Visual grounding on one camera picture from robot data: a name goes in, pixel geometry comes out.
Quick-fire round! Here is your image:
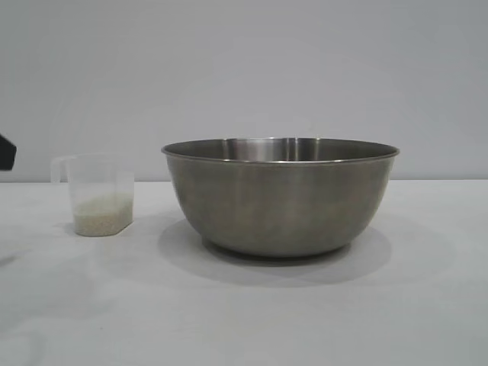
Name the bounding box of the stainless steel mixing bowl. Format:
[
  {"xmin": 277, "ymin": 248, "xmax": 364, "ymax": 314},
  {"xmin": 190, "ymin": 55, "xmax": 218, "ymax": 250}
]
[{"xmin": 160, "ymin": 136, "xmax": 401, "ymax": 261}]

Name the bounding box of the white uncooked rice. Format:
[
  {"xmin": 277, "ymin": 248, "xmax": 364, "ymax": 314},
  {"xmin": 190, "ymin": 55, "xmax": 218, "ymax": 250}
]
[{"xmin": 74, "ymin": 192, "xmax": 134, "ymax": 236}]

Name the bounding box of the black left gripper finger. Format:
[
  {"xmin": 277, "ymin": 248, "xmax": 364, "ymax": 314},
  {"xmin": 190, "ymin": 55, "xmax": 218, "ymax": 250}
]
[{"xmin": 0, "ymin": 133, "xmax": 18, "ymax": 172}]

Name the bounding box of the translucent plastic measuring cup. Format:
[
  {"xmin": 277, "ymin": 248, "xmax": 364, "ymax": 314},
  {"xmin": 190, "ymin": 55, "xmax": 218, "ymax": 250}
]
[{"xmin": 50, "ymin": 152, "xmax": 135, "ymax": 237}]

